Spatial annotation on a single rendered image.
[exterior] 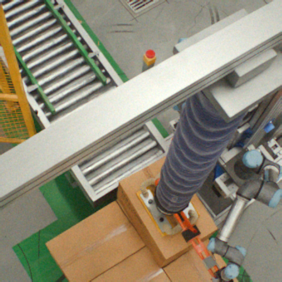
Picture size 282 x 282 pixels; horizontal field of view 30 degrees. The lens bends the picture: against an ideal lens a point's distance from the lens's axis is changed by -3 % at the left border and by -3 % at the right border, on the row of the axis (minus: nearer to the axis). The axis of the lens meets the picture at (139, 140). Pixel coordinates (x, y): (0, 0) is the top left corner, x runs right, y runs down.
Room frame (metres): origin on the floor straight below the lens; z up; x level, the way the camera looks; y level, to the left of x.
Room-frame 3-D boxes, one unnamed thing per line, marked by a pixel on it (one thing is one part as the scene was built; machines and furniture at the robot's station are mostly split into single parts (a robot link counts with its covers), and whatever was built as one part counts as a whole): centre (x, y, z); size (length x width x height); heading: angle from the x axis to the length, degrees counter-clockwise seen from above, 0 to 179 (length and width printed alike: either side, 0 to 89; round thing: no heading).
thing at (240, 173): (1.23, -0.72, 1.09); 0.15 x 0.15 x 0.10
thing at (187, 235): (0.74, -0.42, 1.07); 0.10 x 0.08 x 0.06; 131
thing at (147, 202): (0.86, -0.19, 0.97); 0.34 x 0.10 x 0.05; 41
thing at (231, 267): (0.49, -0.65, 1.37); 0.09 x 0.08 x 0.11; 164
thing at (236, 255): (0.59, -0.66, 1.37); 0.11 x 0.11 x 0.08; 74
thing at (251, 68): (0.92, -0.26, 2.91); 0.16 x 0.16 x 0.10; 44
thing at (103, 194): (1.19, 0.00, 0.58); 0.70 x 0.03 x 0.06; 134
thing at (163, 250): (0.92, -0.27, 0.74); 0.60 x 0.40 x 0.40; 41
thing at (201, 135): (0.92, -0.26, 2.22); 0.24 x 0.24 x 1.25
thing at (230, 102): (0.92, -0.26, 2.85); 0.30 x 0.30 x 0.05; 44
